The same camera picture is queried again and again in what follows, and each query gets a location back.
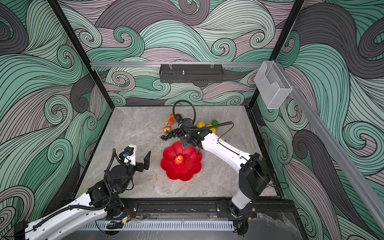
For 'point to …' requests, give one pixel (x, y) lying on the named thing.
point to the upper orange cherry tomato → (172, 115)
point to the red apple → (179, 161)
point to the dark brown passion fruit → (178, 117)
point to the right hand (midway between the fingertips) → (188, 138)
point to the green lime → (215, 122)
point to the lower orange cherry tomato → (171, 121)
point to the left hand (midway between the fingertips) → (142, 149)
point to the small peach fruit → (167, 129)
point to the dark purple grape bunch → (176, 133)
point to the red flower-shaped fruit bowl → (192, 165)
